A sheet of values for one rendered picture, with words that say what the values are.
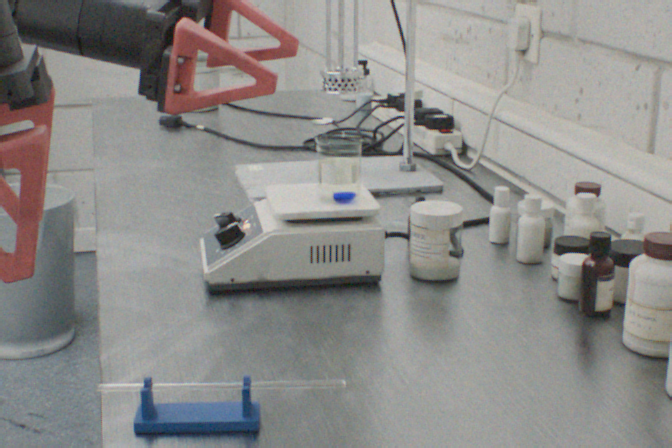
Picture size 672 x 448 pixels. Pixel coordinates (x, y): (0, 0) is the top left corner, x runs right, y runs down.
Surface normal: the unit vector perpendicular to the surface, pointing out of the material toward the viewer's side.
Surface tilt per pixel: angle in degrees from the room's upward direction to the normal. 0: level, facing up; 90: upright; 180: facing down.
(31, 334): 94
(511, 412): 0
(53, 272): 94
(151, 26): 99
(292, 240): 90
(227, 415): 0
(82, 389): 0
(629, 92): 90
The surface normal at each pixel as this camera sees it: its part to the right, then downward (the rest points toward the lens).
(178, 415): 0.00, -0.96
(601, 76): -0.97, 0.07
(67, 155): 0.23, 0.29
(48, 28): -0.16, 0.59
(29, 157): 0.28, 0.61
